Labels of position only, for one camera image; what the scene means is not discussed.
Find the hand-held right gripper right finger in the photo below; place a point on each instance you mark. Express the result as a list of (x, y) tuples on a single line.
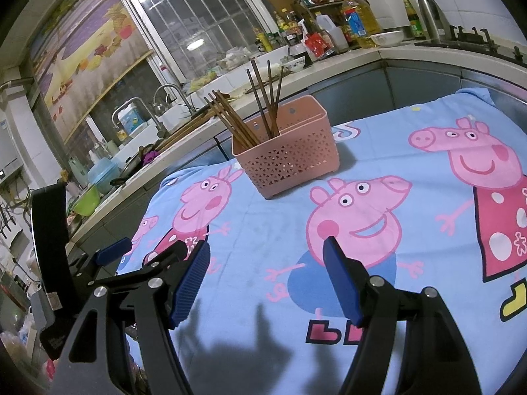
[(341, 279)]

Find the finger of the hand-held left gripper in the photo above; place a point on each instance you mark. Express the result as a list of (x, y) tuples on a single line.
[(169, 252), (113, 251)]

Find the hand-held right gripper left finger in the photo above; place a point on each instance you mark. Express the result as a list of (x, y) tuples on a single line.
[(191, 279)]

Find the pink plastic utensil basket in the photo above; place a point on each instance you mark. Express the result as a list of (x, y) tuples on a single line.
[(288, 160)]

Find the pile of wooden chopsticks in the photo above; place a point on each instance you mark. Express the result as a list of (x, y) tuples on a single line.
[(232, 121)]

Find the single brown chopstick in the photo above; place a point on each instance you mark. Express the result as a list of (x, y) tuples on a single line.
[(270, 94), (260, 94), (257, 103), (279, 98)]

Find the green plastic basin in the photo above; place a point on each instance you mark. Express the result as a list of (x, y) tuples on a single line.
[(86, 202)]

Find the light blue lidded container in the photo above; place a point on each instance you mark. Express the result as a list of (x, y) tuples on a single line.
[(103, 175)]

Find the blue printed cartoon blanket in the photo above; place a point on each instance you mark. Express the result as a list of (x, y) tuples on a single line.
[(263, 222)]

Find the blue label white container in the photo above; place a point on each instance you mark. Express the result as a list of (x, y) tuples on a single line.
[(131, 119)]

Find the square chrome faucet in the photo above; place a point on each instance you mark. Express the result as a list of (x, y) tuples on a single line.
[(142, 102)]

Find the curved chrome faucet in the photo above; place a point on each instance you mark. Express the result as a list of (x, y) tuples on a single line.
[(173, 87)]

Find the small patterned bowl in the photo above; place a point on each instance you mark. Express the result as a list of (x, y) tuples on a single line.
[(294, 64)]

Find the barred window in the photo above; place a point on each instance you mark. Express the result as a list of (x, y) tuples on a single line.
[(193, 20)]

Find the red packet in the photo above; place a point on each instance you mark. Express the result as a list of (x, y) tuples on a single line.
[(318, 46)]

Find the white bowl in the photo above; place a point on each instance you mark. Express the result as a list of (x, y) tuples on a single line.
[(386, 39)]

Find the white plastic jug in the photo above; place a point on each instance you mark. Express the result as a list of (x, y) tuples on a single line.
[(331, 35)]

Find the row of condiment bottles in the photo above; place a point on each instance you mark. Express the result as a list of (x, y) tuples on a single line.
[(280, 31)]

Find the large cooking oil bottle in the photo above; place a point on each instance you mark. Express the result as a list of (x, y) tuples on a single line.
[(362, 22)]

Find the black gas stove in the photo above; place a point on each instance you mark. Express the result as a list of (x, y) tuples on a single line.
[(473, 43)]

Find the green glass bottle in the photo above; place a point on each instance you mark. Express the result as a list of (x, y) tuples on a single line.
[(413, 18)]

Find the fruit wall poster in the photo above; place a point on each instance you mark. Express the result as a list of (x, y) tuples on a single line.
[(90, 45)]

